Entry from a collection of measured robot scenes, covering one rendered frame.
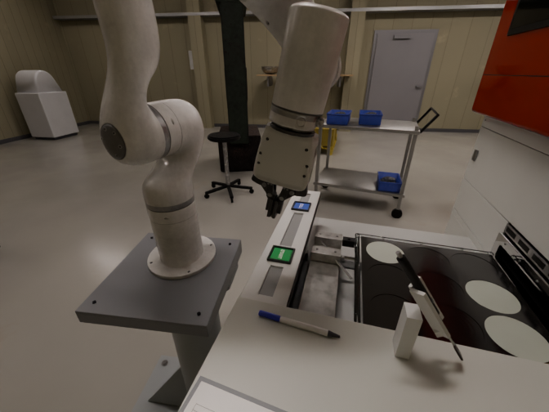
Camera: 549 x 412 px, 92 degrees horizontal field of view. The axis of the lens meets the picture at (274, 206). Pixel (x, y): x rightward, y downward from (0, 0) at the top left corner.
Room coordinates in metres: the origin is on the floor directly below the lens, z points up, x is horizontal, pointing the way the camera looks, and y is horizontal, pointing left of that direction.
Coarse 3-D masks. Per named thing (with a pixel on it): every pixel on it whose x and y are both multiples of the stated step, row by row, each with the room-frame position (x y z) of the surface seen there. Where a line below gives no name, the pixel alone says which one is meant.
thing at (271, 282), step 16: (288, 208) 0.74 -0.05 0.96; (288, 224) 0.65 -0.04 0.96; (304, 224) 0.65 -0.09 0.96; (272, 240) 0.57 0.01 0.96; (288, 240) 0.57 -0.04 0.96; (304, 240) 0.57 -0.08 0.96; (256, 272) 0.45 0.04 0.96; (272, 272) 0.45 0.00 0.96; (288, 272) 0.45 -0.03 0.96; (256, 288) 0.40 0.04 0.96; (272, 288) 0.40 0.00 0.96; (288, 288) 0.40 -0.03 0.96
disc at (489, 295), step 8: (472, 280) 0.49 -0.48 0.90; (480, 280) 0.49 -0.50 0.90; (472, 288) 0.46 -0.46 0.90; (480, 288) 0.46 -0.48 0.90; (488, 288) 0.46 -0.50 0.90; (496, 288) 0.46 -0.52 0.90; (472, 296) 0.44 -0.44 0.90; (480, 296) 0.44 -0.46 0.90; (488, 296) 0.44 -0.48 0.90; (496, 296) 0.44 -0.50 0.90; (504, 296) 0.44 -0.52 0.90; (512, 296) 0.44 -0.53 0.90; (480, 304) 0.41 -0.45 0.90; (488, 304) 0.41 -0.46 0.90; (496, 304) 0.41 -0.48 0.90; (504, 304) 0.41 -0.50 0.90; (512, 304) 0.41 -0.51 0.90; (504, 312) 0.39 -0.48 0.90; (512, 312) 0.39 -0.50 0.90
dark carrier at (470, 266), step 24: (384, 240) 0.65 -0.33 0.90; (384, 264) 0.55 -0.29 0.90; (432, 264) 0.55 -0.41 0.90; (456, 264) 0.55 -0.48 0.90; (480, 264) 0.55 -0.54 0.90; (384, 288) 0.46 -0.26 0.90; (408, 288) 0.46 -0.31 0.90; (432, 288) 0.46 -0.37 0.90; (456, 288) 0.46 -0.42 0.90; (504, 288) 0.46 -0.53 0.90; (384, 312) 0.39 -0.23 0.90; (456, 312) 0.39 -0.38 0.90; (480, 312) 0.39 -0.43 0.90; (528, 312) 0.39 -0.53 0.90; (432, 336) 0.34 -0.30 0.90; (456, 336) 0.34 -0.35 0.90; (480, 336) 0.34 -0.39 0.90
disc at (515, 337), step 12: (492, 324) 0.36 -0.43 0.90; (504, 324) 0.36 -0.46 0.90; (516, 324) 0.36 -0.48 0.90; (492, 336) 0.34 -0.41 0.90; (504, 336) 0.34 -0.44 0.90; (516, 336) 0.34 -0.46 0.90; (528, 336) 0.34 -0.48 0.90; (540, 336) 0.34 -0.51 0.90; (504, 348) 0.31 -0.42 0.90; (516, 348) 0.31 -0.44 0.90; (528, 348) 0.31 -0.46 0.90; (540, 348) 0.31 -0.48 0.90; (540, 360) 0.29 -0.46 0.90
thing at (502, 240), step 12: (504, 240) 0.60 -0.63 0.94; (492, 252) 0.63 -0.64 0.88; (516, 252) 0.54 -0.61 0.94; (504, 264) 0.58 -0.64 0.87; (528, 264) 0.50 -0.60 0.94; (528, 276) 0.48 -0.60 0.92; (540, 276) 0.45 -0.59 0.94; (516, 288) 0.49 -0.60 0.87; (540, 288) 0.44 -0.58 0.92; (528, 300) 0.45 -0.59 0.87; (540, 312) 0.42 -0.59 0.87
